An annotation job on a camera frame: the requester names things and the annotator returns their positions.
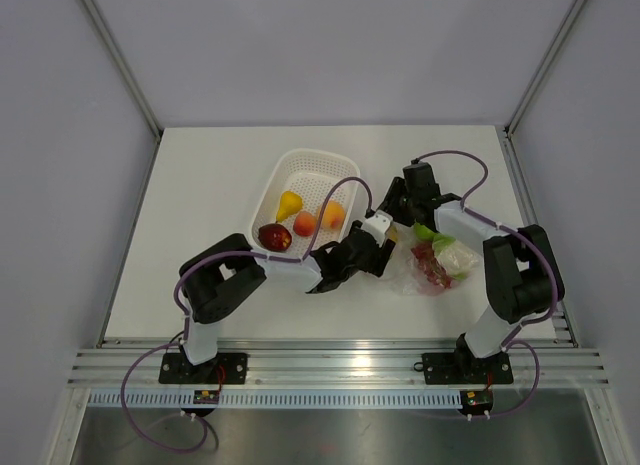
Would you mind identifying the fake orange fruit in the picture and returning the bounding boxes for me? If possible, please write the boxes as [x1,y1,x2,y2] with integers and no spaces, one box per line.
[316,200,346,231]

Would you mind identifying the clear zip top bag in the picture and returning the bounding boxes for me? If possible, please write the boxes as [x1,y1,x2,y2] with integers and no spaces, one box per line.
[382,224,481,296]

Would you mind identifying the fake peach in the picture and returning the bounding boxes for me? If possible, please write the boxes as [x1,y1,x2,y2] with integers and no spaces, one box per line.
[293,211,317,237]

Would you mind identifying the fake yellow pear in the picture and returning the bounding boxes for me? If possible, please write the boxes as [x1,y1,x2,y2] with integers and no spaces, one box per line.
[275,191,304,223]

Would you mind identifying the fake dark red apple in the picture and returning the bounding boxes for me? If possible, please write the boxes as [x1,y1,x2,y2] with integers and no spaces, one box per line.
[258,223,292,252]

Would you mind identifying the fake mango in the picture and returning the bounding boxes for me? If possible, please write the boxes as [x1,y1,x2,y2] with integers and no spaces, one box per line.
[387,225,399,244]

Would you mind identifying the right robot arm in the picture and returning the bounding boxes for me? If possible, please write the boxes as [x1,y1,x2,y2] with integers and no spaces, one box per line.
[379,159,565,387]

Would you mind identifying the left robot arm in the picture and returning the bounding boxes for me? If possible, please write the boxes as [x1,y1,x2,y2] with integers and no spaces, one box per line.
[173,212,395,383]

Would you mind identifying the fake red grapes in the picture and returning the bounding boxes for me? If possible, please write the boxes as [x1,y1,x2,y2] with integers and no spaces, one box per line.
[411,241,454,289]

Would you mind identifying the white perforated plastic basket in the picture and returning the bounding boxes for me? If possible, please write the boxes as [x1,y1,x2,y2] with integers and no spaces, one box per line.
[248,149,360,248]

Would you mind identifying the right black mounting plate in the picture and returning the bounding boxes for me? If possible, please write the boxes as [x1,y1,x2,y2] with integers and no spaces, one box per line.
[421,352,514,385]

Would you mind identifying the black mounting plate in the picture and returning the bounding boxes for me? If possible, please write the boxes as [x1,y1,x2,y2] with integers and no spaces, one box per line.
[421,352,514,385]
[158,352,249,385]

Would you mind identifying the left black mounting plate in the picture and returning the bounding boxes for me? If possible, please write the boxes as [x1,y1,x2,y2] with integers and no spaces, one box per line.
[158,352,249,385]

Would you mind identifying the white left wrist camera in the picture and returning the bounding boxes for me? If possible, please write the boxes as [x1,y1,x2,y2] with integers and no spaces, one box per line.
[361,211,394,247]

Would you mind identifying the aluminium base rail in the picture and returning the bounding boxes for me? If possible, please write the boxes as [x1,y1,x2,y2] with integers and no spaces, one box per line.
[67,340,610,390]

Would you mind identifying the white slotted cable duct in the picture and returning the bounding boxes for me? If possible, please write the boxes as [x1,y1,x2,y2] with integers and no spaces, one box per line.
[88,388,462,410]

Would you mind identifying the right aluminium frame post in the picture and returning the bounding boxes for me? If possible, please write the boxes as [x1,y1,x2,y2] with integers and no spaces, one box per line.
[504,0,590,139]

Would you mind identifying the aluminium frame post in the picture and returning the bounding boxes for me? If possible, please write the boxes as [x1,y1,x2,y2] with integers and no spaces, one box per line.
[77,0,164,143]
[504,0,590,139]

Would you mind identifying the left aluminium frame post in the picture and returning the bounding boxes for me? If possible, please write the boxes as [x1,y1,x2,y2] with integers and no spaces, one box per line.
[77,0,164,143]

